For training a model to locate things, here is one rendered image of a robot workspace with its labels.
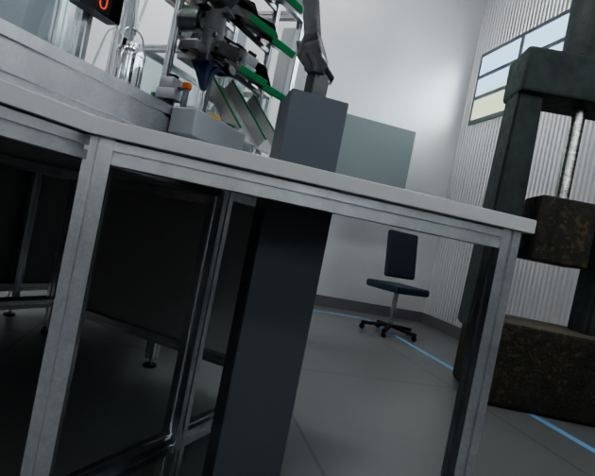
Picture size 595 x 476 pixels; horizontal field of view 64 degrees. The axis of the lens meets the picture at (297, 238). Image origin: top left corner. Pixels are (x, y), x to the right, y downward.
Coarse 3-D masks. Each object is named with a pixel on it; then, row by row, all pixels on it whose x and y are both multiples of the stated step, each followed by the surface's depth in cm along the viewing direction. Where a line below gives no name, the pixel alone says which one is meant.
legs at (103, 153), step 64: (256, 192) 88; (320, 192) 91; (64, 256) 81; (256, 256) 109; (320, 256) 112; (512, 256) 101; (64, 320) 82; (256, 320) 109; (64, 384) 82; (256, 384) 110; (256, 448) 111; (448, 448) 104
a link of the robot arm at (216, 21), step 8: (216, 8) 125; (224, 8) 125; (200, 16) 127; (208, 16) 125; (216, 16) 125; (224, 16) 126; (232, 16) 126; (200, 24) 127; (208, 24) 125; (216, 24) 125; (224, 24) 126; (224, 32) 127
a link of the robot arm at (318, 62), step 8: (304, 48) 115; (312, 48) 114; (304, 56) 115; (312, 56) 114; (320, 56) 114; (304, 64) 115; (312, 64) 114; (320, 64) 113; (312, 72) 115; (320, 72) 114; (328, 72) 116
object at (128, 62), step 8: (120, 48) 212; (128, 48) 212; (136, 48) 213; (120, 56) 212; (128, 56) 212; (136, 56) 214; (144, 56) 218; (112, 64) 214; (120, 64) 212; (128, 64) 212; (136, 64) 214; (144, 64) 221; (112, 72) 213; (120, 72) 212; (128, 72) 213; (136, 72) 215; (128, 80) 213; (136, 80) 215
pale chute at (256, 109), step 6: (252, 96) 180; (246, 102) 181; (252, 102) 180; (258, 102) 178; (252, 108) 179; (258, 108) 178; (258, 114) 177; (264, 114) 176; (258, 120) 177; (264, 120) 175; (264, 126) 175; (270, 126) 174; (264, 132) 175; (270, 132) 173; (270, 138) 173; (264, 144) 168; (270, 144) 173; (264, 150) 165; (270, 150) 169
